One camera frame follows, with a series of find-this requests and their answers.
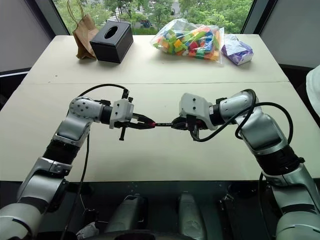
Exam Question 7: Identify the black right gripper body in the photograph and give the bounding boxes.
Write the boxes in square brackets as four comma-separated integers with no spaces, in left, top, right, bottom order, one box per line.
[184,114,202,132]

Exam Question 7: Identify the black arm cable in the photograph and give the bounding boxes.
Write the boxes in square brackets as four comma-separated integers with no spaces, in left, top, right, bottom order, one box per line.
[76,83,130,101]
[189,88,294,144]

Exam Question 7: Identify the thin black hanging cable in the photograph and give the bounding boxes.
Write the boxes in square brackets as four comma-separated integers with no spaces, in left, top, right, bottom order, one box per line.
[60,132,90,240]

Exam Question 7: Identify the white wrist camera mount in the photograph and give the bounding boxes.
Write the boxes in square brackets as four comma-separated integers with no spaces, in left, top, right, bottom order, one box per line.
[109,98,135,130]
[179,92,219,131]

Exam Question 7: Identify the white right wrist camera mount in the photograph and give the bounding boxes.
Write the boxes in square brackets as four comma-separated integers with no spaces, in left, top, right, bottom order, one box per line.
[179,92,219,131]

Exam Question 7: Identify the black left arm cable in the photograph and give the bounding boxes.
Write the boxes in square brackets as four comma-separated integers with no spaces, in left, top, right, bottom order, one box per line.
[76,83,130,101]

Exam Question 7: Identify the brown paper bag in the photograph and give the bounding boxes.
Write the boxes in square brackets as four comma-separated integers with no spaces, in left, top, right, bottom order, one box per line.
[66,0,100,61]

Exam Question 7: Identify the purple white tissue pack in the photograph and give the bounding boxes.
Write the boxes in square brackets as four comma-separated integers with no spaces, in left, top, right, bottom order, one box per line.
[220,33,254,67]

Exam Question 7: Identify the black tissue box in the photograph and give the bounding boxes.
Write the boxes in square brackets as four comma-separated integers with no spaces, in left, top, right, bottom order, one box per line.
[89,20,134,64]

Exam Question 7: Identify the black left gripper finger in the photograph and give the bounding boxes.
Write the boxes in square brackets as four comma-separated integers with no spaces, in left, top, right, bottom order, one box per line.
[129,120,155,130]
[132,112,152,124]

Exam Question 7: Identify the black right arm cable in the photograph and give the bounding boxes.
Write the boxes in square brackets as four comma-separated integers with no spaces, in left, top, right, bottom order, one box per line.
[189,88,294,144]

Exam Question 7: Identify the white rounded object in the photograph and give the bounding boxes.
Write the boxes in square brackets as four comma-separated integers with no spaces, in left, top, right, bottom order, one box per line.
[305,66,320,121]

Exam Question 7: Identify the plastic bag of colourful blocks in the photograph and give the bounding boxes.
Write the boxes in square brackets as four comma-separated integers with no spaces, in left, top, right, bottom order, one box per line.
[149,17,225,68]

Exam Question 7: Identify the white crumpled cloth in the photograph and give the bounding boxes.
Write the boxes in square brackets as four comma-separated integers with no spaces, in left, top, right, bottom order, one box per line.
[75,220,99,240]

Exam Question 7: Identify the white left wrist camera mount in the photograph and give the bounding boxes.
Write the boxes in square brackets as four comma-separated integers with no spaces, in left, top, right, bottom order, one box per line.
[109,98,135,130]

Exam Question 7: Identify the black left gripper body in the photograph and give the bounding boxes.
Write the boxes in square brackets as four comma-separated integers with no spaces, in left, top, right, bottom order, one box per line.
[114,112,140,142]

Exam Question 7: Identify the black marker pen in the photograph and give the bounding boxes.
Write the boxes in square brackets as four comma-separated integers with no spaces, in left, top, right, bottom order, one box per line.
[154,121,176,128]

